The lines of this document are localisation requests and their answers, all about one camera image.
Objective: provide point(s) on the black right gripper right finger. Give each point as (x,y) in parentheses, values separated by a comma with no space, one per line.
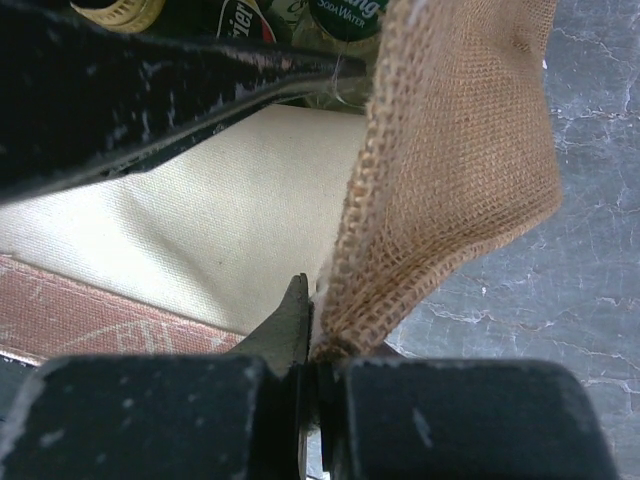
(392,418)

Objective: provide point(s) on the brown wooden board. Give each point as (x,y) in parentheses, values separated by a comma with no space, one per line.
(45,315)

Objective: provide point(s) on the green perrier glass bottle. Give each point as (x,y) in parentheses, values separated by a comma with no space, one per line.
(243,19)

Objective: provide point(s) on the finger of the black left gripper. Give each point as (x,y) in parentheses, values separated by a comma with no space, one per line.
(81,104)

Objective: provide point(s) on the burlap canvas tote bag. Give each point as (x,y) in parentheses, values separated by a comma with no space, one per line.
(453,159)

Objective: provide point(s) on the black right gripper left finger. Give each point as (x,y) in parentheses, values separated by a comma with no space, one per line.
(238,415)

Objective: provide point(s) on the gold-capped glass bottle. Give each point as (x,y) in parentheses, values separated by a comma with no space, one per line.
(123,16)

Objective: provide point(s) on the green soda water bottle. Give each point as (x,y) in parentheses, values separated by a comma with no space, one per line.
(342,27)

